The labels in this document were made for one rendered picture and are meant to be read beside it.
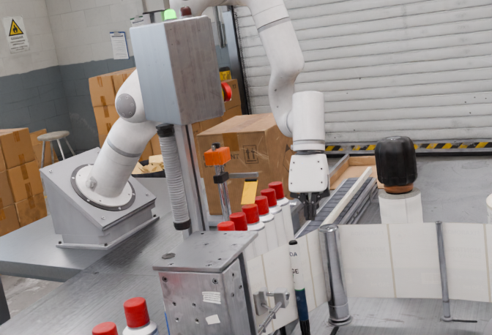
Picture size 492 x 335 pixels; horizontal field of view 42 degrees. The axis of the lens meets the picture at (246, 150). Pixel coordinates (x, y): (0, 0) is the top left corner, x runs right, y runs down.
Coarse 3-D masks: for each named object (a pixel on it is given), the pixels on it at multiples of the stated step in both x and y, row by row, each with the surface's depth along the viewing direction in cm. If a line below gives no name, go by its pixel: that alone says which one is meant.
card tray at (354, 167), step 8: (352, 160) 246; (360, 160) 245; (368, 160) 244; (344, 168) 241; (352, 168) 243; (360, 168) 241; (336, 176) 231; (344, 176) 234; (352, 176) 232; (376, 176) 227; (336, 184) 225
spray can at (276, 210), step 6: (264, 192) 138; (270, 192) 138; (270, 198) 138; (270, 204) 138; (276, 204) 139; (270, 210) 138; (276, 210) 138; (276, 216) 138; (282, 216) 140; (276, 222) 138; (282, 222) 139; (276, 228) 139; (282, 228) 139; (282, 234) 140; (282, 240) 140
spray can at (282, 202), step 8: (272, 184) 143; (280, 184) 143; (280, 192) 143; (280, 200) 143; (288, 200) 144; (288, 208) 144; (288, 216) 144; (288, 224) 144; (288, 232) 144; (288, 240) 144
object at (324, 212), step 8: (344, 184) 207; (352, 184) 206; (336, 192) 200; (344, 192) 199; (360, 192) 196; (336, 200) 192; (352, 200) 189; (328, 208) 185; (344, 208) 183; (320, 216) 180; (312, 224) 175; (320, 224) 174; (336, 224) 172; (304, 232) 169
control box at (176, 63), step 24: (168, 24) 113; (192, 24) 115; (144, 48) 122; (168, 48) 113; (192, 48) 115; (144, 72) 125; (168, 72) 115; (192, 72) 116; (216, 72) 119; (144, 96) 127; (168, 96) 117; (192, 96) 116; (216, 96) 119; (168, 120) 120; (192, 120) 117
